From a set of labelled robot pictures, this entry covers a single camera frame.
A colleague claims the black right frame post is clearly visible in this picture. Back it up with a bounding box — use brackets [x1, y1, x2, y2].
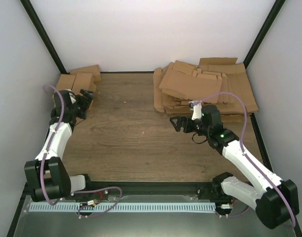
[243, 0, 286, 69]

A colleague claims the brown cardboard box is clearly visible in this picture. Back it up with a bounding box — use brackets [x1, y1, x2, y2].
[72, 73, 96, 94]

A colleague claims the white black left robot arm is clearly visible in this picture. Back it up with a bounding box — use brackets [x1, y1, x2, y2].
[24, 89, 94, 205]

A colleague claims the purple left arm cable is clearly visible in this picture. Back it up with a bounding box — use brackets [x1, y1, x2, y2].
[39, 83, 123, 219]

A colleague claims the folded cardboard box middle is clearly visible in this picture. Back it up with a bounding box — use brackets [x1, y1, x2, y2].
[89, 82, 97, 110]

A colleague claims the folded cardboard box back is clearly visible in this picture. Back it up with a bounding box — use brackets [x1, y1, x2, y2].
[70, 65, 102, 82]

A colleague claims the light blue slotted cable duct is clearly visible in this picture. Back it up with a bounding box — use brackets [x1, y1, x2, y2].
[29, 202, 216, 213]

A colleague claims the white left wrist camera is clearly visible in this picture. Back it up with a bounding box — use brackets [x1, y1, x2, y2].
[68, 90, 76, 104]

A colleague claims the folded cardboard box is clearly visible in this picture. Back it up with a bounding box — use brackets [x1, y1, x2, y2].
[89, 82, 97, 110]
[56, 74, 76, 91]
[70, 65, 102, 82]

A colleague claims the black frame post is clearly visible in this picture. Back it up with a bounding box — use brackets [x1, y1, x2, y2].
[20, 0, 68, 74]
[243, 0, 286, 69]

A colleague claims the stack of flat cardboard blanks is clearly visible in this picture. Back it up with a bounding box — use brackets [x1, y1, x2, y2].
[153, 57, 259, 121]

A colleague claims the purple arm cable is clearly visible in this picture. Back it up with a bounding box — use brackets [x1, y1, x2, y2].
[200, 91, 296, 228]
[39, 83, 123, 219]

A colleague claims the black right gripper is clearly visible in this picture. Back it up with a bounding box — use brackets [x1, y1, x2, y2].
[170, 116, 211, 137]

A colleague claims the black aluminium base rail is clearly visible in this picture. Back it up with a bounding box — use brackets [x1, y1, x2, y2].
[24, 181, 285, 200]

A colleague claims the black left frame post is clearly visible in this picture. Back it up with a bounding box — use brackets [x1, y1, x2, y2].
[20, 0, 68, 74]

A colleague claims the folded cardboard box left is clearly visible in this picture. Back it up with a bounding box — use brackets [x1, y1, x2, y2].
[56, 74, 76, 91]

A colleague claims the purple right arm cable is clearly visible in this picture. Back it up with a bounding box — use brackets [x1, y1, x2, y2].
[200, 91, 296, 228]

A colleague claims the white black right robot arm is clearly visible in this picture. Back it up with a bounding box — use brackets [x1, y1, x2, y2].
[170, 104, 299, 229]

